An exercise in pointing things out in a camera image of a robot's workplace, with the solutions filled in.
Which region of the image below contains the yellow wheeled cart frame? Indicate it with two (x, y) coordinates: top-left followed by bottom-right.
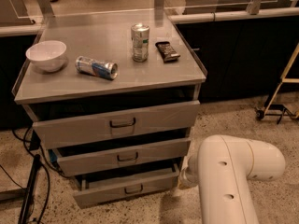
(255, 43), (299, 123)

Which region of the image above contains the white bowl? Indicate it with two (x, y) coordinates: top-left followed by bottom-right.
(25, 40), (67, 72)

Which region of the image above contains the grey top drawer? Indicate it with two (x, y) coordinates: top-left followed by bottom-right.
(34, 101), (199, 149)

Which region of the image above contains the upright silver green can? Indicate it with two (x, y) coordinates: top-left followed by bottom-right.
(131, 23), (150, 62)

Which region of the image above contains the black floor cable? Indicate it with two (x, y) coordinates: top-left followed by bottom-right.
(11, 126), (68, 224)

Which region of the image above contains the grey drawer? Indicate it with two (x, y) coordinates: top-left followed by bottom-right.
(55, 138), (191, 176)
(74, 159), (179, 208)
(34, 101), (199, 149)

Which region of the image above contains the lying blue silver can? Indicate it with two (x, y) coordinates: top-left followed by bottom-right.
(75, 56), (118, 80)

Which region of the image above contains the grey middle drawer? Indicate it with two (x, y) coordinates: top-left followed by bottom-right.
(55, 138), (191, 176)

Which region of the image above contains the grey metal drawer cabinet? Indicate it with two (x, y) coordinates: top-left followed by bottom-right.
(11, 8), (208, 209)

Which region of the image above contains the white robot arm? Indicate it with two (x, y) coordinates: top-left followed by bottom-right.
(178, 135), (286, 224)

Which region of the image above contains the white railing bar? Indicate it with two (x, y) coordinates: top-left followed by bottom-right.
(168, 7), (299, 24)

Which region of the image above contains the dark chocolate bar wrapper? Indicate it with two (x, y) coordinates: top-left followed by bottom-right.
(155, 41), (180, 63)

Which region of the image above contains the black floor stand bar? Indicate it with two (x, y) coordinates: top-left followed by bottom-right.
(18, 154), (41, 224)

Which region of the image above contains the grey bottom drawer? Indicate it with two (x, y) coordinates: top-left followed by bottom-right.
(74, 159), (179, 208)

